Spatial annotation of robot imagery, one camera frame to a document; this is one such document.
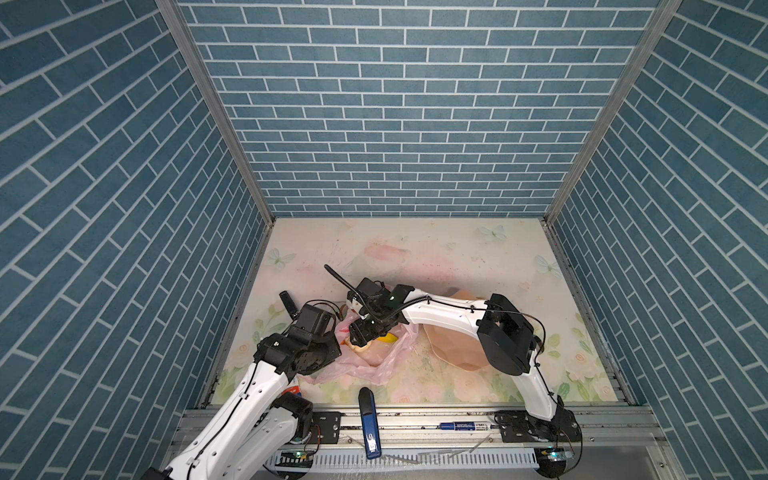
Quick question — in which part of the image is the blue black handheld device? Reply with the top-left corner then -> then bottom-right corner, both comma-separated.
358,387 -> 382,460

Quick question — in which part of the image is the white slotted cable duct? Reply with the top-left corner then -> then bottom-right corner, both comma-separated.
265,448 -> 539,473

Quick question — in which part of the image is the aluminium front rail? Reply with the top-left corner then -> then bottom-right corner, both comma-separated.
169,403 -> 665,456

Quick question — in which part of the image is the blue marker pen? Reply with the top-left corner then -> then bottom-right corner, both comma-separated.
438,421 -> 492,432

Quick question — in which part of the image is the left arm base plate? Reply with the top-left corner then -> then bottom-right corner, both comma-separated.
298,411 -> 342,445

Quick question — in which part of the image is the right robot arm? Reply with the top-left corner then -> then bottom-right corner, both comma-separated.
347,278 -> 583,443

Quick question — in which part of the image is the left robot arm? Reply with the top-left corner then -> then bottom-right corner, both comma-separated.
142,292 -> 341,479

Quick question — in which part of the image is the pink scalloped bowl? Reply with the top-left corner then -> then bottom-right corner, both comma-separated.
421,324 -> 490,372

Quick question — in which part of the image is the pink plastic bag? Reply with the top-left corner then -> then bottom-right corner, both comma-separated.
299,315 -> 419,385

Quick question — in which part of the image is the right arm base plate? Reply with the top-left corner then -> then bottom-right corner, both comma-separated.
493,408 -> 583,443

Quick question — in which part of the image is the yellow fake lemon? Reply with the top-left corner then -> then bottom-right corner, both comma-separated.
378,333 -> 399,344

